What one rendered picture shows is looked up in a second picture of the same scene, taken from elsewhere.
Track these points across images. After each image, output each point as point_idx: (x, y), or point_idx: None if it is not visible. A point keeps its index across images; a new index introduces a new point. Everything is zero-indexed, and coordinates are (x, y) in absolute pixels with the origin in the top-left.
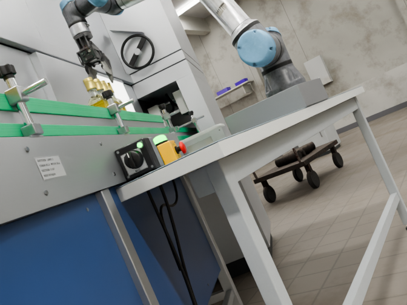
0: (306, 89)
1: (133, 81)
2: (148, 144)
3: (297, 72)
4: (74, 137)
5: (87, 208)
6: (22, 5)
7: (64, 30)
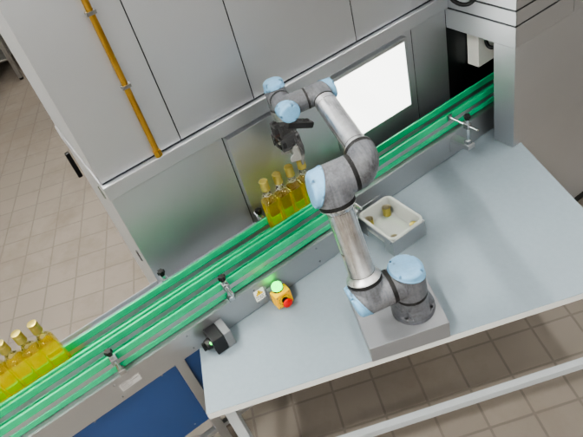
0: (390, 346)
1: (448, 5)
2: (219, 342)
3: (415, 316)
4: (158, 350)
5: (161, 375)
6: (232, 68)
7: (304, 35)
